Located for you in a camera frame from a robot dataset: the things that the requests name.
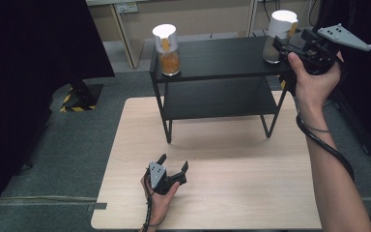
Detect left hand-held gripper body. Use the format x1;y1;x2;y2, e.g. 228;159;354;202
148;161;188;196

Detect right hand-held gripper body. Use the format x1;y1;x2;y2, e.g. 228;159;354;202
282;23;371;76

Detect pale-filled jar with white lid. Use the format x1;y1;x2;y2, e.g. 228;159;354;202
262;10;300;65

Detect black two-tier shelf rack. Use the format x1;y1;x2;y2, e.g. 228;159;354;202
149;26;299;144

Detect orange-filled jar with white lid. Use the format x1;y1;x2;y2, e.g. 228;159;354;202
152;23;182;77

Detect person's left hand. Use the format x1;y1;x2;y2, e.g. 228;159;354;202
140;173;181;232

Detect person's right hand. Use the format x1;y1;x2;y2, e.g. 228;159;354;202
286;51;345;116

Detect striped black stand base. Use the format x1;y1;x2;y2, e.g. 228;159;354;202
279;72;299;97
59;75;104;113

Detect narrow black curtain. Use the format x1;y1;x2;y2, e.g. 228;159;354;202
308;0;371;162

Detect large black curtain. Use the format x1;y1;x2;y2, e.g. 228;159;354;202
0;0;115;225

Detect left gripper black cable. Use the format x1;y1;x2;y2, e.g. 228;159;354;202
141;178;167;232

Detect black hanging cables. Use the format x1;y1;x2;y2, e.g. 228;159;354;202
262;0;282;20

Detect white wall socket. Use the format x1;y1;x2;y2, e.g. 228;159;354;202
115;2;140;15

